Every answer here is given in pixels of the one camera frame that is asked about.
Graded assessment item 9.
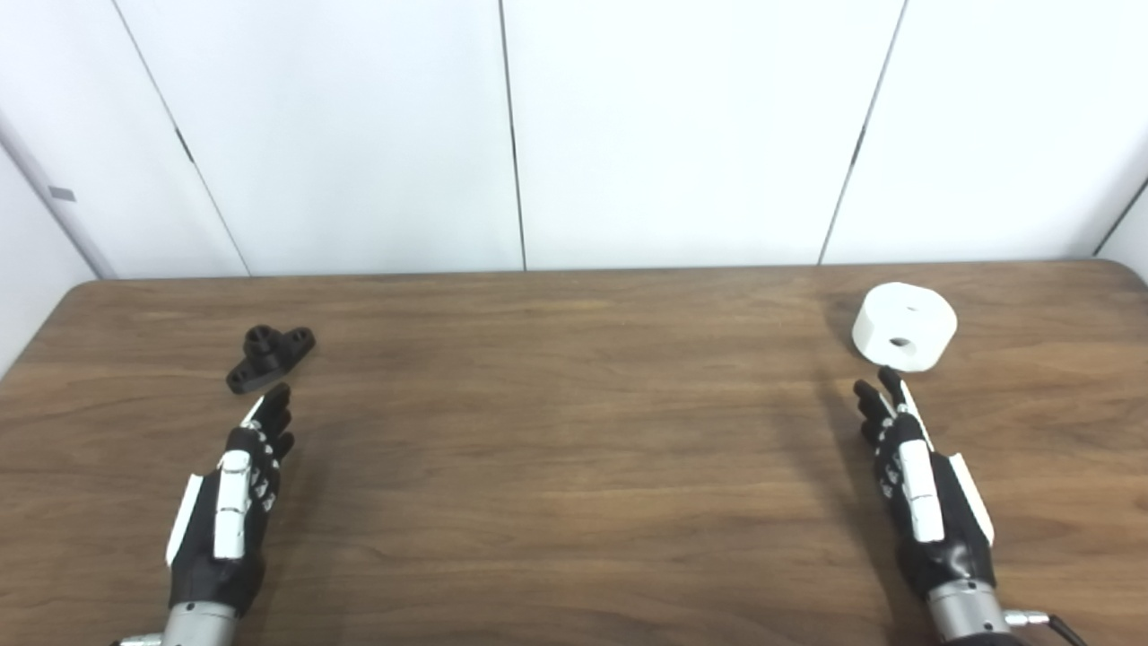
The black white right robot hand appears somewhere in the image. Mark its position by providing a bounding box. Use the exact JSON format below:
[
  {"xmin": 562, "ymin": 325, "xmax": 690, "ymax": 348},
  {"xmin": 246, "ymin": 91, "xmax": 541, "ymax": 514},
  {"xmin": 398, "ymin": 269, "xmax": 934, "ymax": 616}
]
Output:
[{"xmin": 852, "ymin": 365, "xmax": 997, "ymax": 600}]

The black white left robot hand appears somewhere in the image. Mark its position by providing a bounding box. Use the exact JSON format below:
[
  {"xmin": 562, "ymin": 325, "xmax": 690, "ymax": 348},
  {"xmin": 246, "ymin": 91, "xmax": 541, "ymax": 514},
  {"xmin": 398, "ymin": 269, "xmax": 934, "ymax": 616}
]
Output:
[{"xmin": 165, "ymin": 381, "xmax": 297, "ymax": 616}]

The black plastic holder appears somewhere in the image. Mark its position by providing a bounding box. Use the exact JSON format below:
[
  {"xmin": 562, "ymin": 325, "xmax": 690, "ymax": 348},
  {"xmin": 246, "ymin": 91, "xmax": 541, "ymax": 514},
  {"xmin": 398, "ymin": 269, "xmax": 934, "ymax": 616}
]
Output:
[{"xmin": 225, "ymin": 325, "xmax": 317, "ymax": 396}]

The round white plastic piece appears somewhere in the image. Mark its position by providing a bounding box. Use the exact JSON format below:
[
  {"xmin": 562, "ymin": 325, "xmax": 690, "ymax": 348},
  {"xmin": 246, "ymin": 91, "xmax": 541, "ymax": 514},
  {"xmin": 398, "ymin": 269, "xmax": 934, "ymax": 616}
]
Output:
[{"xmin": 851, "ymin": 282, "xmax": 959, "ymax": 373}]

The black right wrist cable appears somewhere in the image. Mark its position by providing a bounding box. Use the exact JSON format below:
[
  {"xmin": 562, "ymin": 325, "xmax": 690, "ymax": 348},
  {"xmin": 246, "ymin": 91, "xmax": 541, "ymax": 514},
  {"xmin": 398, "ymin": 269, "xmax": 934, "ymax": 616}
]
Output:
[{"xmin": 1003, "ymin": 609, "xmax": 1091, "ymax": 646}]

